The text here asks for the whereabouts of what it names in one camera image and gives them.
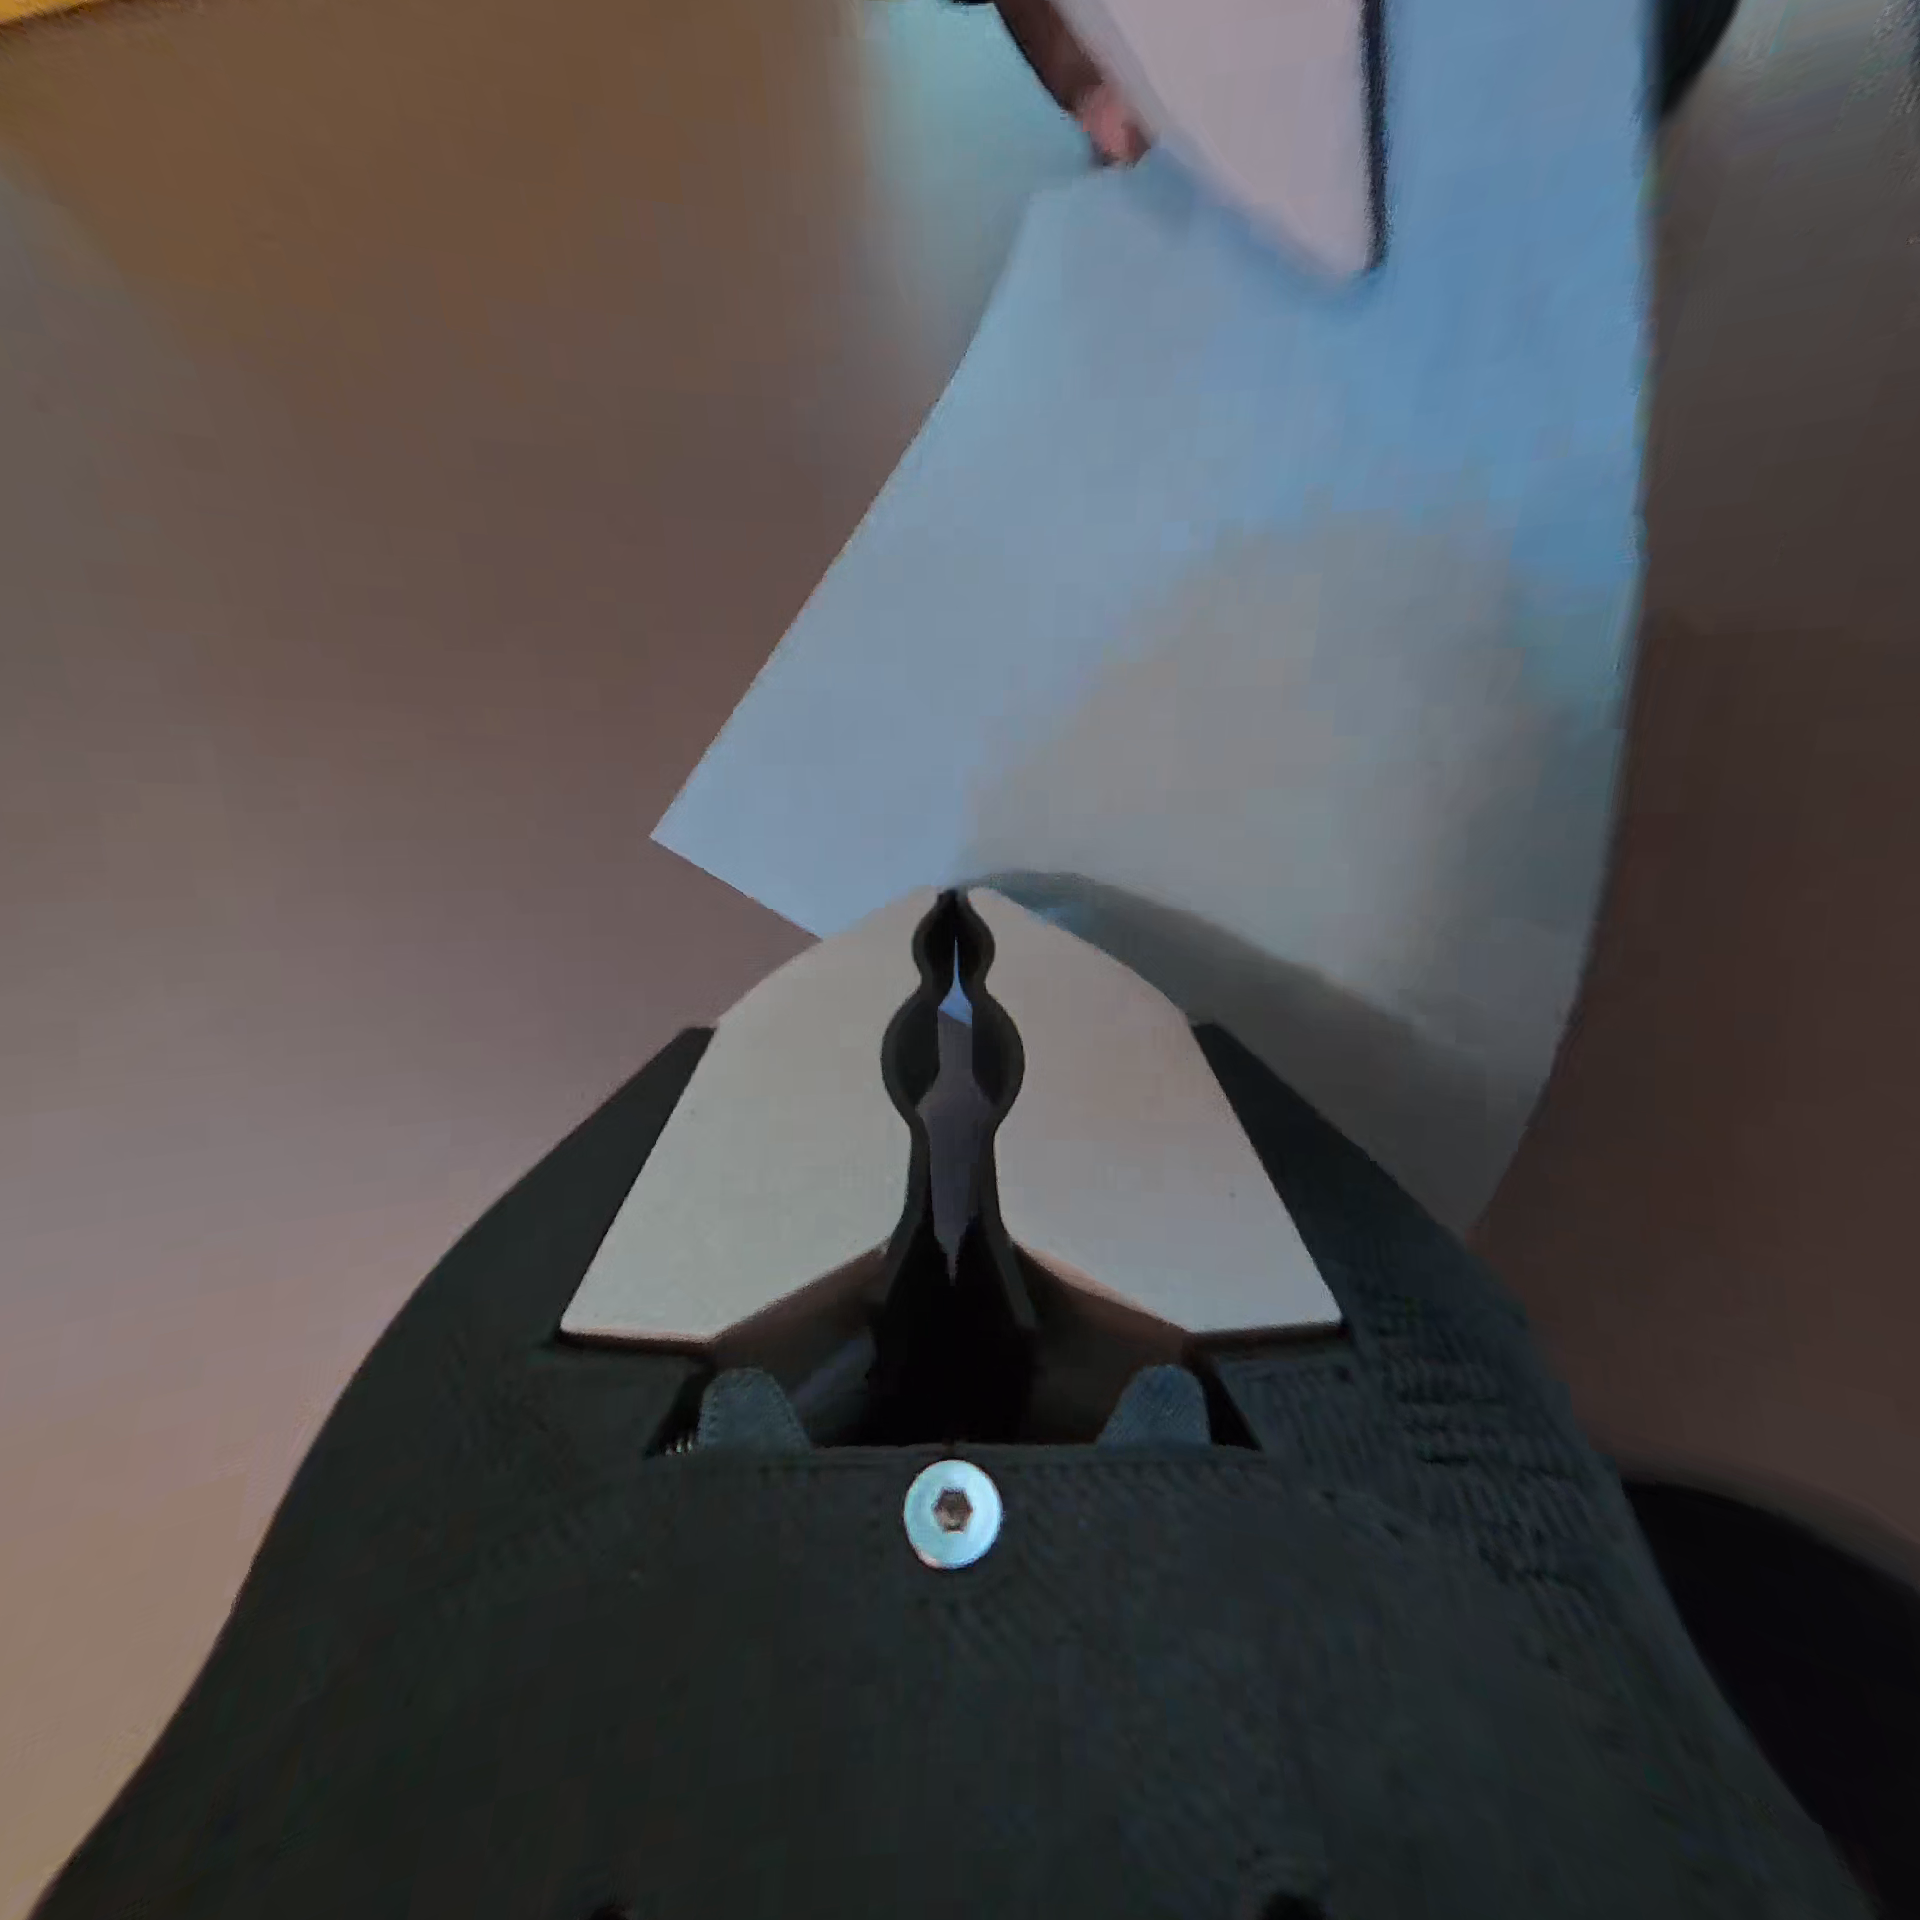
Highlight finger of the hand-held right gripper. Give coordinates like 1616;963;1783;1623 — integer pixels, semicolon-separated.
1061;0;1392;282

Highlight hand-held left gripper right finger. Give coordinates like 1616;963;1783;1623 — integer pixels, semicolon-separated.
953;884;1348;1348

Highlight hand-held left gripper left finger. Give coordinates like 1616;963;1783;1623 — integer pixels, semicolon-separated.
560;884;960;1349

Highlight dark flower origami paper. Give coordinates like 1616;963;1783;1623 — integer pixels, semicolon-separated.
653;0;1661;1239

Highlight person's right hand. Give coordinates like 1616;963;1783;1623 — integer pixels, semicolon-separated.
988;0;1155;170

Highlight black rounded pad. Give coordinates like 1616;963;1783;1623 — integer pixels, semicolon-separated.
1622;1463;1920;1920

